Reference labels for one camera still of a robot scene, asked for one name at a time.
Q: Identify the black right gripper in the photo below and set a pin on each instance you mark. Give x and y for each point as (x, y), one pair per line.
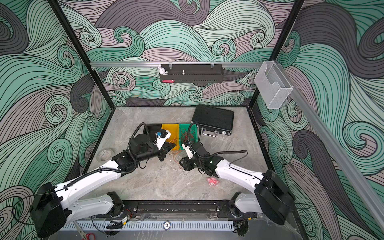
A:
(185, 161)

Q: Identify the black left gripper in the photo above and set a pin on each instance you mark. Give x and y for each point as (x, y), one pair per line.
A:
(163, 151)

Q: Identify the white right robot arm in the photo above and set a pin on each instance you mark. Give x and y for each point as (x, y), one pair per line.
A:
(268, 194)

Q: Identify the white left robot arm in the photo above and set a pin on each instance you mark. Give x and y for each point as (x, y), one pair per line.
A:
(55, 206)

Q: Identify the black plastic bin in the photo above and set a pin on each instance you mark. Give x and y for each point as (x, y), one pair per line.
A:
(151, 130)

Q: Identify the yellow plastic bin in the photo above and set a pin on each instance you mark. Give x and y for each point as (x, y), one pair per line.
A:
(174, 129)

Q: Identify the pink crumpled object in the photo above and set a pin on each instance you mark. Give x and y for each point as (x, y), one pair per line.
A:
(212, 181)

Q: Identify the green plastic bin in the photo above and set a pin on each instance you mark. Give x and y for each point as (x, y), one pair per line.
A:
(193, 135)

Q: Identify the black ribbed carrying case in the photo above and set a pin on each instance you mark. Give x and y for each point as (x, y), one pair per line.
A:
(214, 120)

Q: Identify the small white figurine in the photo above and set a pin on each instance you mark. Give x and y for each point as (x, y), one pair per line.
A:
(162, 70)

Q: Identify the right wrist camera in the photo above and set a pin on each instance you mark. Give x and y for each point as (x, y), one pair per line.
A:
(188, 150)

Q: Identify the black wall shelf tray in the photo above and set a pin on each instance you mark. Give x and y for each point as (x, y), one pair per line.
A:
(196, 74)

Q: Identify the aluminium wall rail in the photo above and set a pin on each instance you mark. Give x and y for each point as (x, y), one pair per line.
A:
(138, 64)

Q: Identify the white slotted cable duct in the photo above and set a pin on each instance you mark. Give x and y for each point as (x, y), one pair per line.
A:
(161, 225)

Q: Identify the red handled scissors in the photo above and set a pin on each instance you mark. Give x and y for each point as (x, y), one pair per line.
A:
(83, 234)

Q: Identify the clear acrylic wall holder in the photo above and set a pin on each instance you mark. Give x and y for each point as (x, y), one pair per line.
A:
(273, 84)

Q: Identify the black corner frame post left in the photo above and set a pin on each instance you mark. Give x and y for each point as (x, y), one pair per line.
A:
(55, 6)

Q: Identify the black corner frame post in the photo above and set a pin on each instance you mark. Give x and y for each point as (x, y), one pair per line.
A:
(55, 6)
(297, 6)

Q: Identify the black corner frame post right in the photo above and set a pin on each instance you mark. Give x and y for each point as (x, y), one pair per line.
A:
(297, 6)

